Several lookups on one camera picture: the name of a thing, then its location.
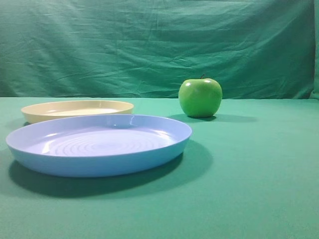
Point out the blue plastic plate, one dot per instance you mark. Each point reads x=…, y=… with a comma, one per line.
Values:
x=99, y=145

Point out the yellow plastic plate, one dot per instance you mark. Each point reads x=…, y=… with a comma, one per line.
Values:
x=64, y=109

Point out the green apple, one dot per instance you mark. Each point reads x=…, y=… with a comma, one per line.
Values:
x=200, y=98

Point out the green table cloth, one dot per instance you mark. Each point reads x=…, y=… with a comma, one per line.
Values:
x=251, y=172

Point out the green backdrop cloth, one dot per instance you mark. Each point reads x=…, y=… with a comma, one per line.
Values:
x=255, y=49

